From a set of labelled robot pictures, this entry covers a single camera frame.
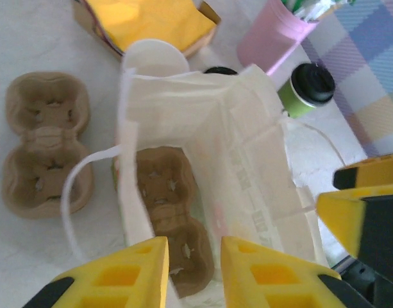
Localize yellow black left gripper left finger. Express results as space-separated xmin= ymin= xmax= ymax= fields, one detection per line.
xmin=22 ymin=236 xmax=170 ymax=308

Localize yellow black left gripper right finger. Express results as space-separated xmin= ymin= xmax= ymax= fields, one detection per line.
xmin=221 ymin=236 xmax=373 ymax=308

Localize white green paper cup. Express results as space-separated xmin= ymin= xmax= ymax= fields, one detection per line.
xmin=277 ymin=80 xmax=315 ymax=119

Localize brown pulp cup carrier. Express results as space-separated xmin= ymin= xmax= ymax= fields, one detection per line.
xmin=135 ymin=146 xmax=216 ymax=298
xmin=1 ymin=71 xmax=95 ymax=219

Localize black plastic cup lid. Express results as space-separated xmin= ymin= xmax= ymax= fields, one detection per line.
xmin=290 ymin=62 xmax=337 ymax=108

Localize white paper takeout bag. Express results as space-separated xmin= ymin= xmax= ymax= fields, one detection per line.
xmin=61 ymin=64 xmax=347 ymax=302

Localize pink cylindrical holder cup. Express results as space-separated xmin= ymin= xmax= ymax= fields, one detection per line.
xmin=236 ymin=0 xmax=321 ymax=76

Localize green white wrapped straws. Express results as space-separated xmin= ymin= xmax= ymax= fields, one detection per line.
xmin=281 ymin=0 xmax=357 ymax=23

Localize nested white green paper cups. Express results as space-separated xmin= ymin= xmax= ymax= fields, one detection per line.
xmin=121 ymin=38 xmax=190 ymax=78

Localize yellow napkins in tray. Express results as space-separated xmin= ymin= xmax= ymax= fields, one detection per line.
xmin=72 ymin=0 xmax=222 ymax=60

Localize yellow paper napkins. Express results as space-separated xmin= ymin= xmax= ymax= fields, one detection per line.
xmin=85 ymin=0 xmax=216 ymax=52

